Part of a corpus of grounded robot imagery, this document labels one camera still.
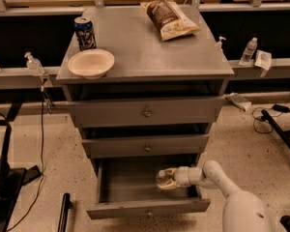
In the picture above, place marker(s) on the clear plastic water bottle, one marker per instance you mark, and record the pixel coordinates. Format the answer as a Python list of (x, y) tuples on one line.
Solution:
[(162, 178)]

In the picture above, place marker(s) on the grey middle drawer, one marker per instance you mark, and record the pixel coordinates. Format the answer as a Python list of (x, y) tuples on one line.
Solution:
[(144, 146)]

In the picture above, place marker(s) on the black tube on floor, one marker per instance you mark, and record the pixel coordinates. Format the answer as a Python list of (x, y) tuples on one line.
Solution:
[(65, 206)]

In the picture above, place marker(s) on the grey booklet on floor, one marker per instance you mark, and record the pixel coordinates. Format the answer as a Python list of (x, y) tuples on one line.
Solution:
[(239, 101)]

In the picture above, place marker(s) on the left hand sanitizer bottle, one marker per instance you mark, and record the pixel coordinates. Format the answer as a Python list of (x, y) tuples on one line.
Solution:
[(34, 65)]

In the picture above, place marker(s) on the grey open bottom drawer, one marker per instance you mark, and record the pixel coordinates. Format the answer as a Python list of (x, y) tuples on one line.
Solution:
[(127, 188)]

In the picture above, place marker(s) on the grey top drawer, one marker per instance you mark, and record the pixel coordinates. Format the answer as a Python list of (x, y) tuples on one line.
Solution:
[(145, 112)]

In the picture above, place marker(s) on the white paper bowl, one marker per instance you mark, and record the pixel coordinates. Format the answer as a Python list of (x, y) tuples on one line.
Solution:
[(91, 64)]

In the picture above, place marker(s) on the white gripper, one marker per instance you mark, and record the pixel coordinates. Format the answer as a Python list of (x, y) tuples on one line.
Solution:
[(183, 177)]

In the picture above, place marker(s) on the hand sanitizer bottle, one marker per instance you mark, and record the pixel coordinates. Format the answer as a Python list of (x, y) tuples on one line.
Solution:
[(219, 43), (34, 65)]

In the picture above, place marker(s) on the grey wooden drawer cabinet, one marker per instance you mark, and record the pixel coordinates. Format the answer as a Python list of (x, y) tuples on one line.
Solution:
[(148, 68)]

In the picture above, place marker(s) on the right hand sanitizer bottle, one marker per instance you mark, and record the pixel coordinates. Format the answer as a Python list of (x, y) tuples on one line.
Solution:
[(219, 43)]

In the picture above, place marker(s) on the blue soda can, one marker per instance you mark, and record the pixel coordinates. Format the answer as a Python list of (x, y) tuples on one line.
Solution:
[(84, 30)]

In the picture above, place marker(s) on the brown chip bag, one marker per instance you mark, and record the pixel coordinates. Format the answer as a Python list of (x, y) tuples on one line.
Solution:
[(169, 19)]

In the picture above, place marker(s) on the black stand base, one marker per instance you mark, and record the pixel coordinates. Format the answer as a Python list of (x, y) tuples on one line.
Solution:
[(11, 179)]

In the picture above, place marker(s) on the black metal leg right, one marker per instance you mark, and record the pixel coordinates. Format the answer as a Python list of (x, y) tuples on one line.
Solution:
[(284, 134)]

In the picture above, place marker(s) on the background water bottle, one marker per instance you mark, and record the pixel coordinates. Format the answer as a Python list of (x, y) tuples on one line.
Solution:
[(249, 51)]

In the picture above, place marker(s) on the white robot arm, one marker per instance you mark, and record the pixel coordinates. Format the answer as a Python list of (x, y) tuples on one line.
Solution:
[(243, 211)]

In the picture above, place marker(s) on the white paper packet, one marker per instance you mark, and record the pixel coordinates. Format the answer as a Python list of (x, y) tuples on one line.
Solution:
[(263, 59)]

